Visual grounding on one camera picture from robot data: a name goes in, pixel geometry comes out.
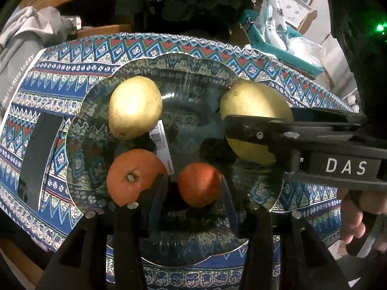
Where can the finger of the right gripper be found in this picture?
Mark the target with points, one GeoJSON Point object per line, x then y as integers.
{"type": "Point", "coordinates": [257, 130]}

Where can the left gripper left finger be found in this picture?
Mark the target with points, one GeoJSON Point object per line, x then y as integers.
{"type": "Point", "coordinates": [151, 203]}

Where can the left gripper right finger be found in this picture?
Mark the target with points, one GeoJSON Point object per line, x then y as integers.
{"type": "Point", "coordinates": [234, 203]}

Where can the large orange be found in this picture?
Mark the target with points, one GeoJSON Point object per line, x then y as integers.
{"type": "Point", "coordinates": [131, 173]}

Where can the small orange tangerine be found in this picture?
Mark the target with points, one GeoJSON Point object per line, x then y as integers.
{"type": "Point", "coordinates": [199, 184]}

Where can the person's right hand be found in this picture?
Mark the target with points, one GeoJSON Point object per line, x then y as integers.
{"type": "Point", "coordinates": [352, 213]}

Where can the dark glass bowl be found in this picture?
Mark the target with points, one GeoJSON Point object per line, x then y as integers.
{"type": "Point", "coordinates": [192, 131]}

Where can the clear plastic bag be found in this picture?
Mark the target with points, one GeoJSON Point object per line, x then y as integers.
{"type": "Point", "coordinates": [307, 50]}

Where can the white printed rice bag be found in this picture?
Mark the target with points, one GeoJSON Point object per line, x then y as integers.
{"type": "Point", "coordinates": [272, 24]}

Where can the white patterned storage box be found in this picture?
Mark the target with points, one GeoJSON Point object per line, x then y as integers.
{"type": "Point", "coordinates": [295, 11]}

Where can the black phone on table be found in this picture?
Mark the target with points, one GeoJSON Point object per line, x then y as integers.
{"type": "Point", "coordinates": [37, 159]}

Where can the black hanging coat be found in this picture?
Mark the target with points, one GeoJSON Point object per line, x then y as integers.
{"type": "Point", "coordinates": [212, 19]}

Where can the patterned blue tablecloth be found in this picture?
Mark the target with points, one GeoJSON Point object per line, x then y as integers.
{"type": "Point", "coordinates": [94, 250]}

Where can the wooden drawer box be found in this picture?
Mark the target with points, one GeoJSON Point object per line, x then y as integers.
{"type": "Point", "coordinates": [88, 31]}

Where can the pile of grey clothes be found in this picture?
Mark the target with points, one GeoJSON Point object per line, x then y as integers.
{"type": "Point", "coordinates": [26, 33]}

